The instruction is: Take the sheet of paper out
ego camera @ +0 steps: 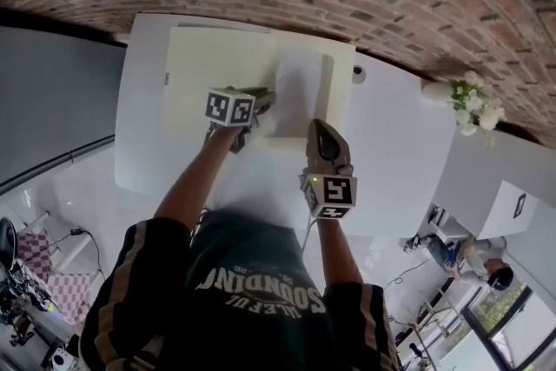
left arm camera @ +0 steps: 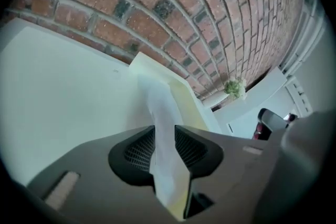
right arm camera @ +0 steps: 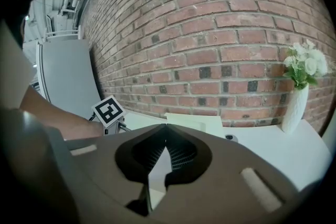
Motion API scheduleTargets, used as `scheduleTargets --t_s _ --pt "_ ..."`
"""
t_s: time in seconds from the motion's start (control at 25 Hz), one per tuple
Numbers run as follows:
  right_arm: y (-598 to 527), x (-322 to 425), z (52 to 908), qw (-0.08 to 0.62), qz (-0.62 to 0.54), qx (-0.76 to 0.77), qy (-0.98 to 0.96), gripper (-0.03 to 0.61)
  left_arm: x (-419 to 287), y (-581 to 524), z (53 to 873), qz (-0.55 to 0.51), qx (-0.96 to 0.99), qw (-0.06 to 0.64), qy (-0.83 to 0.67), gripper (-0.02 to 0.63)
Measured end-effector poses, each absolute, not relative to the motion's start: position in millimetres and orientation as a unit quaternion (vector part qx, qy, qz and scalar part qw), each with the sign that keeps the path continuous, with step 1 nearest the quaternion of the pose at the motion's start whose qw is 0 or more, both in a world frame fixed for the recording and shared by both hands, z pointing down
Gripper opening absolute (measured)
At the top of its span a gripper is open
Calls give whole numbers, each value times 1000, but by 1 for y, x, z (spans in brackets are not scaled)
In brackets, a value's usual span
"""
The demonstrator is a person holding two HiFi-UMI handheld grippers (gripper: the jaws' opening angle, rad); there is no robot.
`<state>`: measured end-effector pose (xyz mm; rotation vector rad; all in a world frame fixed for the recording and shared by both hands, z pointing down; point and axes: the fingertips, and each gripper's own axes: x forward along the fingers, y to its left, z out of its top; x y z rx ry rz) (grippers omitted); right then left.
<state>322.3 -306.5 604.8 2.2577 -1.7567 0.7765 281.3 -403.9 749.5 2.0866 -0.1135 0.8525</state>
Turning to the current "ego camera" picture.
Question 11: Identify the white desk with drawers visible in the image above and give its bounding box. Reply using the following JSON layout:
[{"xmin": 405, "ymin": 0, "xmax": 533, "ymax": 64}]
[{"xmin": 113, "ymin": 11, "xmax": 456, "ymax": 239}]

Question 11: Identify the person's right forearm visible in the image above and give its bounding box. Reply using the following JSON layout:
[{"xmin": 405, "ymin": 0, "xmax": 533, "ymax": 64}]
[{"xmin": 314, "ymin": 216, "xmax": 367, "ymax": 288}]

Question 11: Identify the black office chair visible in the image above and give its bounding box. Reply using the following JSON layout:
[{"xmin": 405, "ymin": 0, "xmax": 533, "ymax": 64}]
[{"xmin": 0, "ymin": 215, "xmax": 19, "ymax": 271}]

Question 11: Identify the white flower bouquet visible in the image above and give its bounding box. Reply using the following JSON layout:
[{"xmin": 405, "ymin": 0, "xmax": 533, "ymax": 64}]
[{"xmin": 447, "ymin": 70, "xmax": 507, "ymax": 139}]

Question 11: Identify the black equipment clutter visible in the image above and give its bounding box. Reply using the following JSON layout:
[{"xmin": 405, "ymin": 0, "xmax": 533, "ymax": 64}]
[{"xmin": 0, "ymin": 263, "xmax": 58, "ymax": 349}]

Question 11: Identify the pink checkered tablecloth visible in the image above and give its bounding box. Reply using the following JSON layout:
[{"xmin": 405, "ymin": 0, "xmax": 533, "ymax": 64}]
[{"xmin": 16, "ymin": 229, "xmax": 93, "ymax": 326}]

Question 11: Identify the window with dark frame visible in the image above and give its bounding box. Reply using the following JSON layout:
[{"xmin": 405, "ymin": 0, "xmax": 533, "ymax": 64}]
[{"xmin": 459, "ymin": 283, "xmax": 538, "ymax": 371}]

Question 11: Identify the person's dark green shirt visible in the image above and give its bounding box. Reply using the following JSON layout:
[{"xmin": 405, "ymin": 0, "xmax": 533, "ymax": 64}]
[{"xmin": 79, "ymin": 207, "xmax": 401, "ymax": 371}]

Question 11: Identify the white vase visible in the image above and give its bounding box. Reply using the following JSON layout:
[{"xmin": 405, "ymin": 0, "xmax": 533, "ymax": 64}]
[{"xmin": 421, "ymin": 81, "xmax": 453, "ymax": 102}]

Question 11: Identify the white A4 paper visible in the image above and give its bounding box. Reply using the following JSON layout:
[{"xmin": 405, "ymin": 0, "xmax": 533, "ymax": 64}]
[{"xmin": 273, "ymin": 50, "xmax": 326, "ymax": 140}]

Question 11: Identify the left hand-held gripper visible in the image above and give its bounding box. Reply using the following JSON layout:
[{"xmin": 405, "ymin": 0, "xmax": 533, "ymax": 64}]
[{"xmin": 203, "ymin": 84, "xmax": 279, "ymax": 156}]

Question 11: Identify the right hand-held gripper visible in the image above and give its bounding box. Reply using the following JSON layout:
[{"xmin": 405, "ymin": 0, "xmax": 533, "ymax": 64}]
[{"xmin": 297, "ymin": 117, "xmax": 360, "ymax": 221}]

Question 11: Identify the white cabinet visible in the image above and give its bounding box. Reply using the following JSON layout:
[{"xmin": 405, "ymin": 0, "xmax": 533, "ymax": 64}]
[{"xmin": 433, "ymin": 129, "xmax": 556, "ymax": 241}]

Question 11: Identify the black desk grommet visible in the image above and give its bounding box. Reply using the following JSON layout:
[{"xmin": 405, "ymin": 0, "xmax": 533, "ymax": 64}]
[{"xmin": 350, "ymin": 64, "xmax": 370, "ymax": 86}]

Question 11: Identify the person's left forearm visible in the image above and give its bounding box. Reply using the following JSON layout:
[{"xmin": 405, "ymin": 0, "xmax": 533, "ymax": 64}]
[{"xmin": 153, "ymin": 127, "xmax": 239, "ymax": 228}]

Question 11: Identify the white table frame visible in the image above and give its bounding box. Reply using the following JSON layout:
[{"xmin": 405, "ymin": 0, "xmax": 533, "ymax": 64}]
[{"xmin": 23, "ymin": 207, "xmax": 96, "ymax": 275}]

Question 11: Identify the grey refrigerator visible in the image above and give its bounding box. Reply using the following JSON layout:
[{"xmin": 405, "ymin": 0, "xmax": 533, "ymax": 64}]
[{"xmin": 0, "ymin": 24, "xmax": 128, "ymax": 195}]

